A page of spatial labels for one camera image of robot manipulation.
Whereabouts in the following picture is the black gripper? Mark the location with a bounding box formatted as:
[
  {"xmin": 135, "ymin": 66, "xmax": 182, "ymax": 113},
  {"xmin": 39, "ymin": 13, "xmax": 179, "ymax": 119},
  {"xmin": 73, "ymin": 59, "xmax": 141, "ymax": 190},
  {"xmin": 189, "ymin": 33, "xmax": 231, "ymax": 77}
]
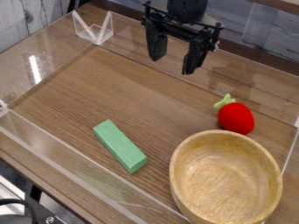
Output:
[{"xmin": 142, "ymin": 0, "xmax": 225, "ymax": 75}]

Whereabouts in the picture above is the red plush strawberry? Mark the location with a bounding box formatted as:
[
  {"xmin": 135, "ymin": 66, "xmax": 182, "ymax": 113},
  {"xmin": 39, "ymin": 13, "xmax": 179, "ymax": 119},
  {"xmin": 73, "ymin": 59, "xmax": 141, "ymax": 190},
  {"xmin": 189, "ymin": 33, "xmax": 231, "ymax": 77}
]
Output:
[{"xmin": 214, "ymin": 94, "xmax": 256, "ymax": 135}]

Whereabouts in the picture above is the green rectangular block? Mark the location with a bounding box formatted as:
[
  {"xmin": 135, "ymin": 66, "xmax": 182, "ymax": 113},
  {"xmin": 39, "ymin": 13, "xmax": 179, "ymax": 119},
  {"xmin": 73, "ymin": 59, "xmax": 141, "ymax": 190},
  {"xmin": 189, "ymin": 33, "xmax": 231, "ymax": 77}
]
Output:
[{"xmin": 94, "ymin": 120, "xmax": 149, "ymax": 174}]

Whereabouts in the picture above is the wooden bowl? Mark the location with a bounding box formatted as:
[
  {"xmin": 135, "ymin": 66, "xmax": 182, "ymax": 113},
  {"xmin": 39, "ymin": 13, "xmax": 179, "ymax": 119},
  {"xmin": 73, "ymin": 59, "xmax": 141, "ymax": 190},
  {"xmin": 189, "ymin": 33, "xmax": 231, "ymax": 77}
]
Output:
[{"xmin": 170, "ymin": 130, "xmax": 284, "ymax": 224}]

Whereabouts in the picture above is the clear acrylic corner bracket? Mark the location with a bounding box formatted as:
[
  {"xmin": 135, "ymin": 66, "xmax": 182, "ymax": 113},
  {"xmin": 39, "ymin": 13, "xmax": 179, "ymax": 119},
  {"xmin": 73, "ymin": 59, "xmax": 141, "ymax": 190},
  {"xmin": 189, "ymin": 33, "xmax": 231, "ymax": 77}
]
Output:
[{"xmin": 71, "ymin": 11, "xmax": 114, "ymax": 46}]

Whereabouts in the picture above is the clear acrylic tray wall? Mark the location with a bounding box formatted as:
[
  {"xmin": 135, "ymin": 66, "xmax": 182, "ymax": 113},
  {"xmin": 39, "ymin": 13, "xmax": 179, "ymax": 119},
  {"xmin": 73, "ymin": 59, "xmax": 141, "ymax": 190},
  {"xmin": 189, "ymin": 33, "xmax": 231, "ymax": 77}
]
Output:
[{"xmin": 0, "ymin": 101, "xmax": 191, "ymax": 224}]

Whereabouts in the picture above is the black table leg bracket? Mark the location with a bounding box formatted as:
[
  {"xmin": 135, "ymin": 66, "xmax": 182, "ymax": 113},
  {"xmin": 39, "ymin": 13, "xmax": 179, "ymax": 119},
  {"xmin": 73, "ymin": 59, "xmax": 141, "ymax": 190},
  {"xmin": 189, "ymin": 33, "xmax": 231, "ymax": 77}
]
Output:
[{"xmin": 25, "ymin": 185, "xmax": 66, "ymax": 224}]

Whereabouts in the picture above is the black cable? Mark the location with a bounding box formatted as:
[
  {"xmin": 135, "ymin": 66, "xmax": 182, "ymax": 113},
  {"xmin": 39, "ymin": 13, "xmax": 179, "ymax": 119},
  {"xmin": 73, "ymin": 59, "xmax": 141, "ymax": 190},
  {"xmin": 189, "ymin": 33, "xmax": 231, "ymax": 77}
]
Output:
[{"xmin": 0, "ymin": 199, "xmax": 39, "ymax": 224}]

